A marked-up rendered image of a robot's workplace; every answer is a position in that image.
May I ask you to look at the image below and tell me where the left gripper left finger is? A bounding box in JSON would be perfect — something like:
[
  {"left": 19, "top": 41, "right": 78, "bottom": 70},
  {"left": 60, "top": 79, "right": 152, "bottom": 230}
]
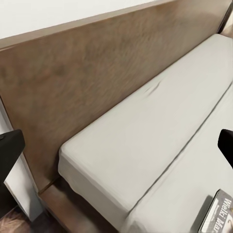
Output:
[{"left": 0, "top": 129, "right": 25, "bottom": 188}]

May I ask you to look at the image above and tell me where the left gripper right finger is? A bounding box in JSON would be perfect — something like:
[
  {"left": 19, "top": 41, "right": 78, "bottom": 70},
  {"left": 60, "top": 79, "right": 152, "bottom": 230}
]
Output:
[{"left": 217, "top": 129, "right": 233, "bottom": 168}]

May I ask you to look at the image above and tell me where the hardback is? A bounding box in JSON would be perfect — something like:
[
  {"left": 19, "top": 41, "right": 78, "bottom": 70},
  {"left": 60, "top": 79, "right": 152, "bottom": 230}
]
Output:
[{"left": 197, "top": 189, "right": 233, "bottom": 233}]

